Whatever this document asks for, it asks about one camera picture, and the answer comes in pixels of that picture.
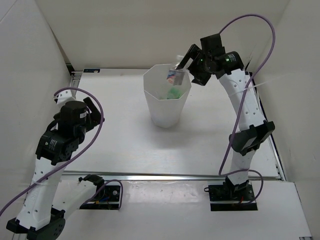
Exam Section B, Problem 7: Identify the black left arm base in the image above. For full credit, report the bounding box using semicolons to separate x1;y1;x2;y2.
79;179;124;210

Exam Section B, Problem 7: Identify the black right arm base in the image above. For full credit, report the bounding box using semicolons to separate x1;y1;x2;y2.
203;184;258;212

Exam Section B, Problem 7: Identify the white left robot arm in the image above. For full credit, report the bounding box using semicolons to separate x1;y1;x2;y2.
6;97;105;240

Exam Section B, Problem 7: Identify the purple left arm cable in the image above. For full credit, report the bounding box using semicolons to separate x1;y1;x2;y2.
0;87;125;212

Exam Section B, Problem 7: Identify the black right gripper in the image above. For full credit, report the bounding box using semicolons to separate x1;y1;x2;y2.
176;44;212;86

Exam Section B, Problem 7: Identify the clear bottle red blue label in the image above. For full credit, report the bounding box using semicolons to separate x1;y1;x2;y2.
166;55;186;86

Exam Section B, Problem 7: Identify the blue left corner label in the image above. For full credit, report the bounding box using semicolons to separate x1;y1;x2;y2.
83;68;100;73

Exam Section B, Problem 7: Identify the white octagonal plastic bin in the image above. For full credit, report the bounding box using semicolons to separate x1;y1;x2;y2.
143;64;191;128

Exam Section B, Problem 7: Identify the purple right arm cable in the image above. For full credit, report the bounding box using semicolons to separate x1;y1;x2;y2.
218;14;277;205

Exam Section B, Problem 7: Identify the aluminium table frame rail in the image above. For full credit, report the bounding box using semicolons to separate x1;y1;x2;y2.
56;69;312;240

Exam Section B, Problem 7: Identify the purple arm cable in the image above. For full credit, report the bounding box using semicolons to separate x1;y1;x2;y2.
0;87;125;212
218;14;277;205

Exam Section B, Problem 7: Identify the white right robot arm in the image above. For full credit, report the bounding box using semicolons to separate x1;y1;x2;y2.
177;33;275;200

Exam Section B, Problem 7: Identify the green plastic soda bottle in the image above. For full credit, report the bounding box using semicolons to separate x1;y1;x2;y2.
166;87;182;100

